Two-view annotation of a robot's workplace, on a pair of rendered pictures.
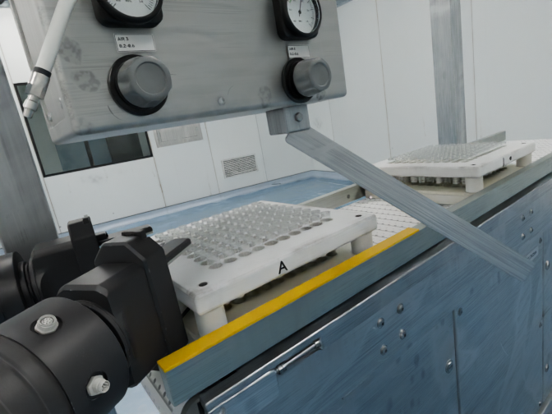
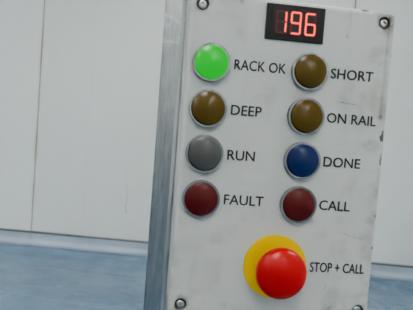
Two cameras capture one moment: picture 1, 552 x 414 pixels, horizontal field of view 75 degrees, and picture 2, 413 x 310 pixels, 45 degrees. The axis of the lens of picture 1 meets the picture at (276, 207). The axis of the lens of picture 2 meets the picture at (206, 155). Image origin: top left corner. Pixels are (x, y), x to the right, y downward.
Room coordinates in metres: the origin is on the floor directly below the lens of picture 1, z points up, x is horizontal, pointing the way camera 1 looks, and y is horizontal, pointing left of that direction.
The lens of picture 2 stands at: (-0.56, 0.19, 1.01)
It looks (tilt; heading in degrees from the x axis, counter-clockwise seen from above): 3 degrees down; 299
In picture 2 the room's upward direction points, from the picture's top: 4 degrees clockwise
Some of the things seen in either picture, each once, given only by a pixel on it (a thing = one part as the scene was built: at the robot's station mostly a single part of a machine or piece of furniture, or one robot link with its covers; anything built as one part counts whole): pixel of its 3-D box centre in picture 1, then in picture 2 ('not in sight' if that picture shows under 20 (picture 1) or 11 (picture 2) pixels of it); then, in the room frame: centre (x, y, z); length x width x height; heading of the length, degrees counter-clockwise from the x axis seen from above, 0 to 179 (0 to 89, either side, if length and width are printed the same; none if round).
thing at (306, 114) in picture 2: not in sight; (306, 116); (-0.44, -0.20, 1.03); 0.03 x 0.01 x 0.03; 35
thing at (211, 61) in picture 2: not in sight; (211, 61); (-0.37, -0.16, 1.06); 0.03 x 0.01 x 0.03; 35
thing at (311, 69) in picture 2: not in sight; (310, 71); (-0.44, -0.20, 1.06); 0.03 x 0.01 x 0.03; 35
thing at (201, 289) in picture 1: (241, 237); not in sight; (0.45, 0.05, 0.91); 0.25 x 0.24 x 0.02; 36
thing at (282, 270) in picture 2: not in sight; (276, 268); (-0.43, -0.19, 0.90); 0.04 x 0.04 x 0.04; 35
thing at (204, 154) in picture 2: not in sight; (204, 154); (-0.37, -0.16, 0.99); 0.03 x 0.01 x 0.03; 35
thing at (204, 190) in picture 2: not in sight; (201, 198); (-0.37, -0.16, 0.96); 0.03 x 0.01 x 0.03; 35
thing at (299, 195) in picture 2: not in sight; (298, 205); (-0.44, -0.20, 0.96); 0.03 x 0.01 x 0.03; 35
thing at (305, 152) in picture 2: not in sight; (302, 160); (-0.44, -0.20, 0.99); 0.03 x 0.01 x 0.03; 35
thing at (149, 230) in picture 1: (124, 232); not in sight; (0.42, 0.18, 0.95); 0.06 x 0.03 x 0.02; 117
